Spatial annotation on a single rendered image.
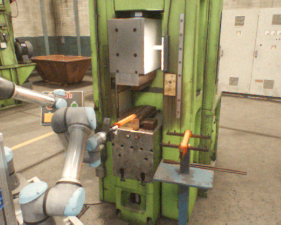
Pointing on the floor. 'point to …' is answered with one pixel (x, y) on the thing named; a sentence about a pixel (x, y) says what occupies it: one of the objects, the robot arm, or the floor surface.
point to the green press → (9, 52)
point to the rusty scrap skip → (61, 68)
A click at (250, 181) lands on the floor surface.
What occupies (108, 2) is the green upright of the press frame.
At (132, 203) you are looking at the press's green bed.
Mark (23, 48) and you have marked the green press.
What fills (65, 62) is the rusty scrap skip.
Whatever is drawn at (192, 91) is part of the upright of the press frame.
